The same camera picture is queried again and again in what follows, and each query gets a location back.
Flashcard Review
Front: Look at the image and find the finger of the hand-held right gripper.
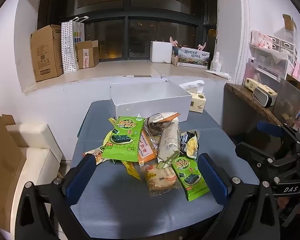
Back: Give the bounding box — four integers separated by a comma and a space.
256, 120, 300, 143
235, 141, 300, 168

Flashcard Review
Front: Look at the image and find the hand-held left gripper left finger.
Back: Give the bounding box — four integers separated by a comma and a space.
15, 153, 97, 240

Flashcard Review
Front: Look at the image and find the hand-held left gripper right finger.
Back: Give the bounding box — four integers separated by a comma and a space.
197, 152, 282, 240

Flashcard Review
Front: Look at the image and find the small green seaweed packet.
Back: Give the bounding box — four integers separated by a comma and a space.
171, 156, 210, 202

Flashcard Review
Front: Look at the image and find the orange and white snack packet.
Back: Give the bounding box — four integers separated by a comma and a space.
83, 147, 106, 165

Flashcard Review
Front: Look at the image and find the black and yellow snack packet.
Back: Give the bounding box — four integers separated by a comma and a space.
179, 129, 200, 160

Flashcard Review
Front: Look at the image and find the yellow-green snack packet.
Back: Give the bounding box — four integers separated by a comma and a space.
120, 159, 142, 181

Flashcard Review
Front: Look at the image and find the clear rice cracker packet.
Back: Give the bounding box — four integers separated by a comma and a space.
139, 164, 178, 197

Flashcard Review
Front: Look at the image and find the large green seaweed packet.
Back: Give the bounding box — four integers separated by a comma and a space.
102, 116, 146, 162

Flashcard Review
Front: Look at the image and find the long white snack packet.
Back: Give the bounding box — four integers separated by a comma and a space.
157, 117, 181, 168

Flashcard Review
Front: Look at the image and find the clear brown snack packet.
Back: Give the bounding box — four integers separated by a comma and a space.
146, 112, 181, 133

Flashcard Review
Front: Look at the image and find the white cardboard box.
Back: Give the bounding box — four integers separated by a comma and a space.
109, 78, 192, 123

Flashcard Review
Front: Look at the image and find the clear plastic container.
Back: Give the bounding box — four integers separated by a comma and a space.
273, 78, 300, 128

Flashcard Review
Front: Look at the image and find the wooden side shelf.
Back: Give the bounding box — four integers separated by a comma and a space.
223, 83, 283, 137

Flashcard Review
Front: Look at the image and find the small cream box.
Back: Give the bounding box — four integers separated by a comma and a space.
243, 78, 260, 92

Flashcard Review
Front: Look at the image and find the cream sofa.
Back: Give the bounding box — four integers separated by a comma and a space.
4, 122, 63, 232

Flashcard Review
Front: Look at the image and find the clear plastic drawer organizer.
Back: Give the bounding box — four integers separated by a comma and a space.
244, 37, 298, 86

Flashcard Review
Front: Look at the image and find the white paper sheet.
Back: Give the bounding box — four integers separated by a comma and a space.
204, 69, 232, 80

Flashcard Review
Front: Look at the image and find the yellow tissue pack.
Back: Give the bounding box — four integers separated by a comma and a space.
179, 79, 207, 114

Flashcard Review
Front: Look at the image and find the flat cardboard sheet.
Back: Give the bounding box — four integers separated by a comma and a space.
0, 94, 26, 222

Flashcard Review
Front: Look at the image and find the white plastic bottle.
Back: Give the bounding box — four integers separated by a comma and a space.
210, 52, 222, 72

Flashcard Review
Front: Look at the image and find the pink floral pouch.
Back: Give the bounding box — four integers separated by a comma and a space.
250, 29, 275, 50

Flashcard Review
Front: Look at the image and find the flat printed landscape box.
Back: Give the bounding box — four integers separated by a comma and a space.
176, 47, 211, 70

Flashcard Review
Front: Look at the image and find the small open cardboard box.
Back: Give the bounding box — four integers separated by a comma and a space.
75, 40, 100, 69

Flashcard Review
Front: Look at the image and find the large brown cardboard box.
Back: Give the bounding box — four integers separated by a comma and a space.
30, 24, 65, 83

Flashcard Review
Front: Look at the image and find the polka-dot paper bag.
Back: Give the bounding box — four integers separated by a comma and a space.
61, 17, 85, 74

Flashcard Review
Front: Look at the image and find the white foam box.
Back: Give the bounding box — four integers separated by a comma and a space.
150, 40, 173, 64

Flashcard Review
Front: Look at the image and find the dark window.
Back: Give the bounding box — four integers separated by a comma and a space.
37, 0, 218, 61

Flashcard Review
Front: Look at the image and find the cardboard piece on wall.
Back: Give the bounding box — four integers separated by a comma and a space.
282, 13, 297, 32

